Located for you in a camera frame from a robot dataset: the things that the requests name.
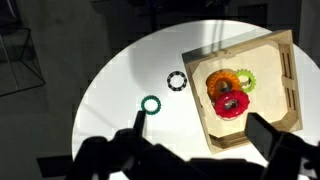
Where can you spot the wooden slotted tray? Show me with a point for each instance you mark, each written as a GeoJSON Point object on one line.
{"type": "Point", "coordinates": [266, 110]}

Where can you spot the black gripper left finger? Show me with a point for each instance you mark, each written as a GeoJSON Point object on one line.
{"type": "Point", "coordinates": [139, 123]}

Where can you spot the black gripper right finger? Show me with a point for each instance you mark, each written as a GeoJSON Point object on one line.
{"type": "Point", "coordinates": [261, 133]}

